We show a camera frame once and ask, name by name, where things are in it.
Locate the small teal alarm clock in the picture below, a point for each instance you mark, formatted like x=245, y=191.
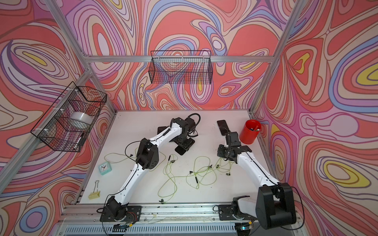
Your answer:
x=104, y=168

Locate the white tape roll in basket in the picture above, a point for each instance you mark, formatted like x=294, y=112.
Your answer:
x=80, y=120

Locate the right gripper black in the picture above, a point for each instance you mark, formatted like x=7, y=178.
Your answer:
x=220, y=153

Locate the red cylindrical cup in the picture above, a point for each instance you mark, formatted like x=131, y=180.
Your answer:
x=250, y=131

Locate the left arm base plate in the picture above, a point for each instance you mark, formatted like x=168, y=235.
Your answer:
x=128, y=214

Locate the yellow binder clip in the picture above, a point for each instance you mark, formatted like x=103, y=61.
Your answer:
x=95, y=193

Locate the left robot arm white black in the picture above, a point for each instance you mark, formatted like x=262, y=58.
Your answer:
x=181, y=132

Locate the black wire basket on left wall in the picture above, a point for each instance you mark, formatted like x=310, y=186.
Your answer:
x=53, y=128

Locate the black wire basket on wall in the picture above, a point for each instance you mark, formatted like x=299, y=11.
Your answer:
x=53, y=128
x=181, y=67

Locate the black phone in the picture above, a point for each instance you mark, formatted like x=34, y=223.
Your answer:
x=180, y=150
x=161, y=129
x=224, y=129

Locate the black wire basket on back wall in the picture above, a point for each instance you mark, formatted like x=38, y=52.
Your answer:
x=181, y=67

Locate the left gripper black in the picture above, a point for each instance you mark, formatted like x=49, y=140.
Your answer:
x=187, y=146

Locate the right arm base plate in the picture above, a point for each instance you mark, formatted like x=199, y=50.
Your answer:
x=230, y=212

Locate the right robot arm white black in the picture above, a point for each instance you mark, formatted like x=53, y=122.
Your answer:
x=274, y=204

